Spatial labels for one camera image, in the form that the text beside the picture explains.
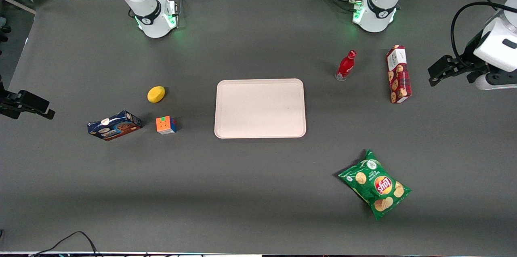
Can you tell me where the green chips bag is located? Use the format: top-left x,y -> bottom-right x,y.
338,149 -> 412,221

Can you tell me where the colourful puzzle cube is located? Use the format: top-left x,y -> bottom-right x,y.
156,116 -> 177,135

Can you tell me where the red bottle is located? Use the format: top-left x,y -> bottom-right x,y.
335,50 -> 357,82

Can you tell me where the black looped table-edge cable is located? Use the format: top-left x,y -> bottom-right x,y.
28,231 -> 101,257

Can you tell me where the pale pink tray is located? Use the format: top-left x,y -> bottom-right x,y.
214,78 -> 307,139

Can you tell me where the yellow lemon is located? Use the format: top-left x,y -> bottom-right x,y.
147,86 -> 166,104

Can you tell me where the blue cookie box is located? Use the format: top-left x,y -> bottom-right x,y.
87,110 -> 142,141

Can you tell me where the black mounted device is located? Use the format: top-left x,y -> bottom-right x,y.
0,74 -> 56,120

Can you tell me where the red cookie box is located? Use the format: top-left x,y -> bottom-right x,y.
385,45 -> 413,104

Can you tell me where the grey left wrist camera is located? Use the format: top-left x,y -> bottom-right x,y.
475,72 -> 517,90

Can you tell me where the dark chair base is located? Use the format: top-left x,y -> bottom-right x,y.
0,15 -> 12,43

